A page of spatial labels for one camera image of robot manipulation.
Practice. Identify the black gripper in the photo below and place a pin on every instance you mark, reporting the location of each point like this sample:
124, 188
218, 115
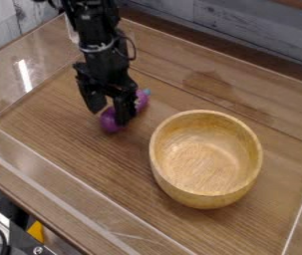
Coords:
103, 77

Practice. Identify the purple toy eggplant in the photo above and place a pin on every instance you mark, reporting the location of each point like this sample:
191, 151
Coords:
107, 117

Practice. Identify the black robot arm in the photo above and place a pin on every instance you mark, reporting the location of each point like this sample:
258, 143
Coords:
95, 19

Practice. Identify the brown wooden bowl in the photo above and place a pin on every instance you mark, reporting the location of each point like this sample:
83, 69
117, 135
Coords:
206, 158

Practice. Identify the yellow tag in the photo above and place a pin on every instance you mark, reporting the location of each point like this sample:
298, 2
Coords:
36, 231

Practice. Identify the black metal base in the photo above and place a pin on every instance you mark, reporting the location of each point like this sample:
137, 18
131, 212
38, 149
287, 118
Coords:
16, 242

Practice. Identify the clear acrylic corner bracket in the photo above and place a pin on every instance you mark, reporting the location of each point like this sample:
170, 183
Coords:
72, 33

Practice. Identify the clear acrylic tray wall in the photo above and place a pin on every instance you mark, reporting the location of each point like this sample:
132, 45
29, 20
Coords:
84, 180

